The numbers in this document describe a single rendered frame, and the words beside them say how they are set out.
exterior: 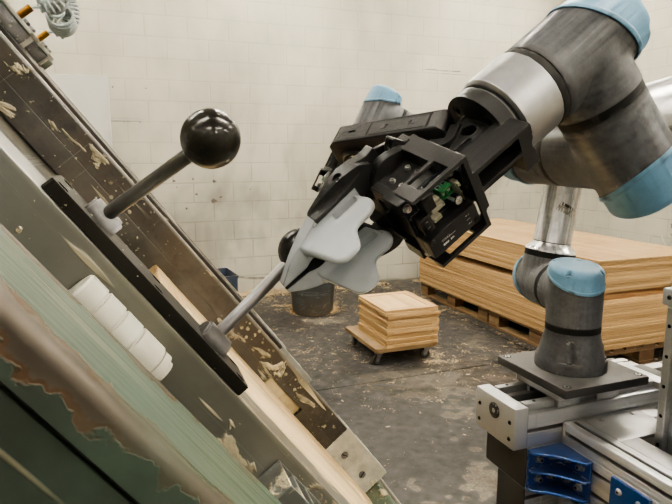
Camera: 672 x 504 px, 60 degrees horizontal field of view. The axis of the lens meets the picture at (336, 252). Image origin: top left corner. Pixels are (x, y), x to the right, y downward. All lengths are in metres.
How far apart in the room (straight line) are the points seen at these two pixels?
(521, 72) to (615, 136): 0.10
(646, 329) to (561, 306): 3.43
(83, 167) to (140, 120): 5.19
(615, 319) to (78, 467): 4.39
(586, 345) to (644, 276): 3.28
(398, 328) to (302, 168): 2.72
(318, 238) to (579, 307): 0.94
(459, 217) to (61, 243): 0.27
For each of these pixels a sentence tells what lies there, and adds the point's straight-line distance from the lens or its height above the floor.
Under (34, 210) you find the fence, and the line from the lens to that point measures 0.41.
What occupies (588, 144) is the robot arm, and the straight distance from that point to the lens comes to 0.55.
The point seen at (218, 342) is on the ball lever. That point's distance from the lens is 0.45.
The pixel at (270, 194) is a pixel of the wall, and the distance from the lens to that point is 6.28.
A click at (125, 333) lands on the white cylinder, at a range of 0.39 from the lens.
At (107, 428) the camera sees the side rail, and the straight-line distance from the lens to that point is 0.17.
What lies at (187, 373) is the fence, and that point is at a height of 1.35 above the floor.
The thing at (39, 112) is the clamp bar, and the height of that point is 1.56.
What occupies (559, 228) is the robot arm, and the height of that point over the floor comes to 1.33.
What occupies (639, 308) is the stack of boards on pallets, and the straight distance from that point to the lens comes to 4.64.
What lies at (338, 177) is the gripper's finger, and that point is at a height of 1.49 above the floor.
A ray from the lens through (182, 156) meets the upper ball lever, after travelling 0.39.
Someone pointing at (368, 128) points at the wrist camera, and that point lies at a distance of 0.52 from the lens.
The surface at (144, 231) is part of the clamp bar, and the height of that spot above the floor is 1.39.
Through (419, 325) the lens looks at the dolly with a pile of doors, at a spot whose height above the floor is 0.27.
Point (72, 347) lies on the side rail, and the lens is 0.18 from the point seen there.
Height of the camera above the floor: 1.50
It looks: 10 degrees down
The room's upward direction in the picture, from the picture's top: straight up
